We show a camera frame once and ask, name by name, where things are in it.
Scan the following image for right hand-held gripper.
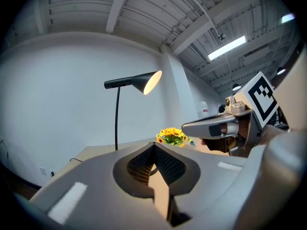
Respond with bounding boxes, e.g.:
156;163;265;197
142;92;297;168
181;71;290;158

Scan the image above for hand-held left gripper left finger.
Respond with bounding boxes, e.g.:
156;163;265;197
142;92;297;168
30;142;173;230

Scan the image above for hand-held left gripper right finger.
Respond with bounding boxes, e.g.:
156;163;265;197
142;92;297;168
153;142;248;218

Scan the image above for black desk lamp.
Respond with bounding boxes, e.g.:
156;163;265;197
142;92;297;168
104;70;163;151

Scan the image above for long ceiling light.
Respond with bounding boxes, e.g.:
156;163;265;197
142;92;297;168
208;35;247;61
281;13;295;24

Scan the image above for person's right hand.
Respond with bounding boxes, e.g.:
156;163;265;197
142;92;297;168
201;134;243;156

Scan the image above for white water dispenser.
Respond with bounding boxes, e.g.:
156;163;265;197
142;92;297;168
197;101;210;122

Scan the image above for sunflowers in white pot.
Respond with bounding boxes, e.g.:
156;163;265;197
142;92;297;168
155;127;195;148

